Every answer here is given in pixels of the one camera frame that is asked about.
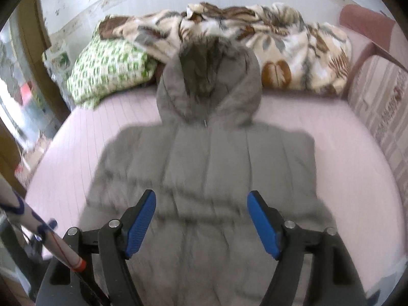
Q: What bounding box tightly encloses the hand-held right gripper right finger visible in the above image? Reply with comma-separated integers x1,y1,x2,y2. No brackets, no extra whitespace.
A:
247,190,370,306

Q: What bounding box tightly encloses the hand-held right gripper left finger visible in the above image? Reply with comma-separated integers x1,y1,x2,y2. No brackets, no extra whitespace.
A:
35,189,157,306

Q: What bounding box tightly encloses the grey quilted blanket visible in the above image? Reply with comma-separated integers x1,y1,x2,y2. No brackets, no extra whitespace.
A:
78,35,338,306

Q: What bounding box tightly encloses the pink quilted bed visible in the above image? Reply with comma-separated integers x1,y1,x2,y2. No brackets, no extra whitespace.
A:
24,86,405,297

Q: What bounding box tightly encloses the white stick with orange band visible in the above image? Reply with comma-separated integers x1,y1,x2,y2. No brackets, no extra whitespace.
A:
0,172,87,272

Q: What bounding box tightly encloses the green checked pillow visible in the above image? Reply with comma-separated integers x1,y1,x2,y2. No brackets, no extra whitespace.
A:
67,36,158,109

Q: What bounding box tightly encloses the striped floral bed panel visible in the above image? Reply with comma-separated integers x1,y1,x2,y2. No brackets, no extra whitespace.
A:
347,54,408,205

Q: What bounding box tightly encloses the leaf print blanket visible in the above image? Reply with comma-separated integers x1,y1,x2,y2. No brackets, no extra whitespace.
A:
97,2,353,94

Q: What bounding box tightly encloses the wooden door with glass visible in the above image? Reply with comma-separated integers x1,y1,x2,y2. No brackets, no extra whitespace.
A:
0,0,71,182

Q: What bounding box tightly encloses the pink padded headboard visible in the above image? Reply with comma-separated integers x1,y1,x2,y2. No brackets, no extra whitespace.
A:
339,5,408,99

